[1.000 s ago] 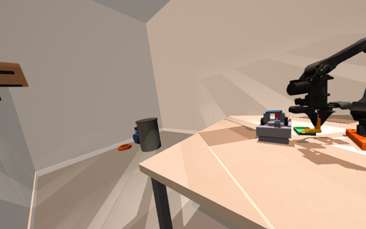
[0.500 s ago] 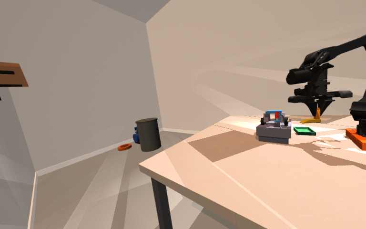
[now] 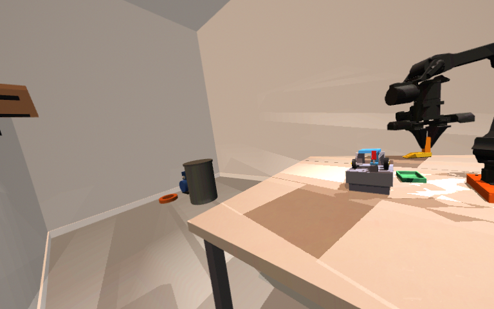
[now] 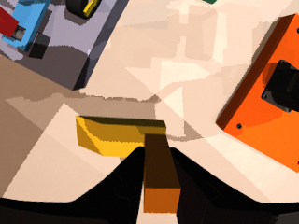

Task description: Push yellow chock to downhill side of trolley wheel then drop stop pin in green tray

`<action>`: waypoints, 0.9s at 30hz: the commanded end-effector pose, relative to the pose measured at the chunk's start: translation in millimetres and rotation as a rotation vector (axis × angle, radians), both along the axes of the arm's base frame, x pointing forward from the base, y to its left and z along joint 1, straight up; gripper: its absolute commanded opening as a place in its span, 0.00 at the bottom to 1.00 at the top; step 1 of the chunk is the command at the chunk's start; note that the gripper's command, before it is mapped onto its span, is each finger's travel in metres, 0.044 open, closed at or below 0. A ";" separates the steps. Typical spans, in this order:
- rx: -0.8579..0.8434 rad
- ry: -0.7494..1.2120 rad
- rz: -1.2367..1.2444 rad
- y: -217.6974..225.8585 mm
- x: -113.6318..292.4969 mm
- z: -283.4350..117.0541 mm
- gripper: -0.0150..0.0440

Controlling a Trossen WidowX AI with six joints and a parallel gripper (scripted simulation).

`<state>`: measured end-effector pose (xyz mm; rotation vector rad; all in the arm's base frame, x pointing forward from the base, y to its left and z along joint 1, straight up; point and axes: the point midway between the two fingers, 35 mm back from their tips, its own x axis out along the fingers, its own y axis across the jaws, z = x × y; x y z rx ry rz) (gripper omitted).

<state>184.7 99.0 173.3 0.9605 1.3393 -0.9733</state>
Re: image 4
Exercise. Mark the green tray rim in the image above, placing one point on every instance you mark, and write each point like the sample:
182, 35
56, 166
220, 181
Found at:
211, 2

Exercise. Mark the pale lavender ramp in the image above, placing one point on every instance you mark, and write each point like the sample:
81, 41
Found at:
66, 48

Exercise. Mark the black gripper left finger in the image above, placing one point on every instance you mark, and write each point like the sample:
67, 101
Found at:
113, 201

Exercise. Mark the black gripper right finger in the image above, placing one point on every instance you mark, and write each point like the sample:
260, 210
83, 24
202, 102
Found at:
205, 199

